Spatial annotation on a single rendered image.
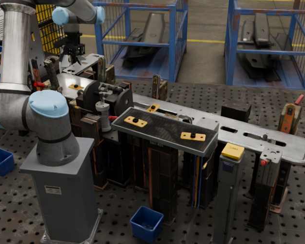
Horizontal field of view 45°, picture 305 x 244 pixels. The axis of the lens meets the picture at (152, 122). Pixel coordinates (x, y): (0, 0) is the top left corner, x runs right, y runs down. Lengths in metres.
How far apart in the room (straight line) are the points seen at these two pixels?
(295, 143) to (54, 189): 0.96
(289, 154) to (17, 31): 1.10
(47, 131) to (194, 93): 1.44
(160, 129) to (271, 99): 1.32
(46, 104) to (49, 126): 0.08
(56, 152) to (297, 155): 0.91
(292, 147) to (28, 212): 1.15
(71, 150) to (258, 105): 1.44
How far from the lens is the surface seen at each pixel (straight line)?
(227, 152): 1.24
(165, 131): 1.31
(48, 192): 1.38
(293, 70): 4.27
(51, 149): 1.28
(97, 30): 3.78
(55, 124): 1.23
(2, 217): 1.78
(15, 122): 1.28
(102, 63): 2.03
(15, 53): 1.31
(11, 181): 1.93
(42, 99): 1.24
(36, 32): 2.11
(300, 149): 1.59
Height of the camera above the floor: 1.91
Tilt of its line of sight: 33 degrees down
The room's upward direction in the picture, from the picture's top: 1 degrees counter-clockwise
